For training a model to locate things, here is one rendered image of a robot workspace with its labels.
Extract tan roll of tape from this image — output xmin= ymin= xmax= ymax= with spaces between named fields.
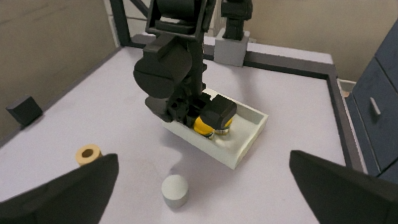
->
xmin=75 ymin=144 xmax=103 ymax=166

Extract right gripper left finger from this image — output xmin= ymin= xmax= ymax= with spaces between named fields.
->
xmin=0 ymin=153 xmax=120 ymax=224

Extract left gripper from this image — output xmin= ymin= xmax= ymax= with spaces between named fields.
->
xmin=181 ymin=63 xmax=237 ymax=130

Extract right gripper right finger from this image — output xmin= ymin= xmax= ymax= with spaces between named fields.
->
xmin=288 ymin=150 xmax=398 ymax=224

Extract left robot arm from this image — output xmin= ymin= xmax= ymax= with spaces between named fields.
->
xmin=133 ymin=0 xmax=253 ymax=123

